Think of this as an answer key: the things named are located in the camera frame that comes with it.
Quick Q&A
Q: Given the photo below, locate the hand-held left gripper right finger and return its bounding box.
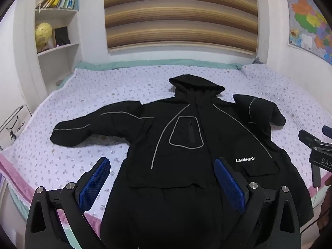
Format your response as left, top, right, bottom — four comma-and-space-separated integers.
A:
213, 157, 303, 249

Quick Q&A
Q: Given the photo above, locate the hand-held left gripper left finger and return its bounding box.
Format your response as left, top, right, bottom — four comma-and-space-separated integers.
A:
24, 157, 112, 249

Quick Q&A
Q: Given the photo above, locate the black hooded jacket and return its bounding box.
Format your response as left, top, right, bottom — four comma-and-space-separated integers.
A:
50, 74, 314, 249

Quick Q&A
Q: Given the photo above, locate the person's right hand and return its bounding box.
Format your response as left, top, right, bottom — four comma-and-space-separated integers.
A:
318, 175, 332, 229

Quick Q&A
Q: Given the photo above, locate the pink blanket edge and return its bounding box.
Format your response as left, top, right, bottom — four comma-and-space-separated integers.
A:
0, 150, 103, 239

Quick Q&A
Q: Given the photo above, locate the floral quilted bed blanket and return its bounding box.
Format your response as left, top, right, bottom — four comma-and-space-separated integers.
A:
0, 63, 332, 221

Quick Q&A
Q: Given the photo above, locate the white ink drawing poster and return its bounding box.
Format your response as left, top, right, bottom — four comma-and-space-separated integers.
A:
0, 104, 33, 151

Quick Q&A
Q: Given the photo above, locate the black box on shelf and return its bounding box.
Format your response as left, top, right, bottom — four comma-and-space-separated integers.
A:
53, 26, 71, 46

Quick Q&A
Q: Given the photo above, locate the yellow globe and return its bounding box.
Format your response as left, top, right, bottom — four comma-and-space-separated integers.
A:
35, 22, 54, 53

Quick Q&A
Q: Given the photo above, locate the white bookshelf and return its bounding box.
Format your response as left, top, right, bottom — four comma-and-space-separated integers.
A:
34, 0, 83, 94

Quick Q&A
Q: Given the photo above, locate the brown striped window blind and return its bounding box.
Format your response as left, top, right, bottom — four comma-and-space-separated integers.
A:
104, 0, 260, 56

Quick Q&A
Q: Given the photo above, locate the colourful wall map poster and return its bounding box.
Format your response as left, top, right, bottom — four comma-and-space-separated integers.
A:
285, 0, 332, 65

